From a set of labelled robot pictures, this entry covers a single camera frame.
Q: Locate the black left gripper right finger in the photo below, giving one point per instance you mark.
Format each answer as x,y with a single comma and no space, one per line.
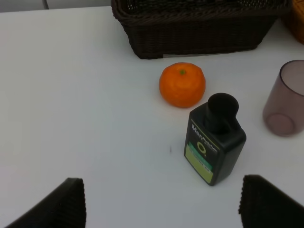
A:
263,205

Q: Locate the dark brown wicker basket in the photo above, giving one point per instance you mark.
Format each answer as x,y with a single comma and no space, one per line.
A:
156,28

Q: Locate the orange wicker basket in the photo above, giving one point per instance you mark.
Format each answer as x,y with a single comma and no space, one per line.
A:
294,20

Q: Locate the purple translucent plastic cup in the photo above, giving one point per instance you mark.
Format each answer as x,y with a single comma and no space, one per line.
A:
283,113

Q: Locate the black pump bottle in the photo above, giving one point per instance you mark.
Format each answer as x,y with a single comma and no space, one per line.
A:
214,138

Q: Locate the orange mandarin fruit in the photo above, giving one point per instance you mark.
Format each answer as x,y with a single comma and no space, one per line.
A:
182,84

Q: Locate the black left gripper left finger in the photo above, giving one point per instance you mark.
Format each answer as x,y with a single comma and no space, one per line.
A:
64,207

